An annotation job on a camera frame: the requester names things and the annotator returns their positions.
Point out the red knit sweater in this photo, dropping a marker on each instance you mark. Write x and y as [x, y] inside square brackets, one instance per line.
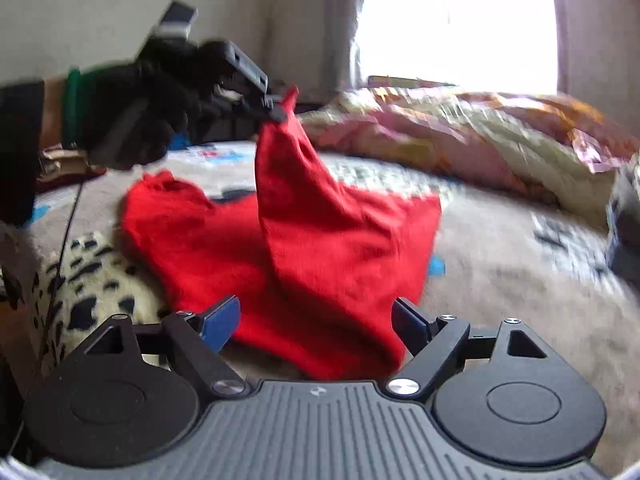
[315, 263]

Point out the grey window curtain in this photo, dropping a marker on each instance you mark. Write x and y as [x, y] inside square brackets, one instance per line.
[311, 44]

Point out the stack of folded clothes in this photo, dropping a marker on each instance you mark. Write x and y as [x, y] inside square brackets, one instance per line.
[623, 214]

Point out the black gloved left hand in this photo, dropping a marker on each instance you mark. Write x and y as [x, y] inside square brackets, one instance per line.
[123, 115]

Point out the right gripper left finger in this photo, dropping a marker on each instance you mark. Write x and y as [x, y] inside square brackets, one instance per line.
[131, 392]

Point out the colourful alphabet play mat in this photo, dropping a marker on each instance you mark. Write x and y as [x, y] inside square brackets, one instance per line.
[401, 82]

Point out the floral quilted comforter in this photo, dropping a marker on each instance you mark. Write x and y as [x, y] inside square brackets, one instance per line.
[549, 149]

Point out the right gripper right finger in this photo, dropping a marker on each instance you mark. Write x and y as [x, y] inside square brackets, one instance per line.
[504, 395]

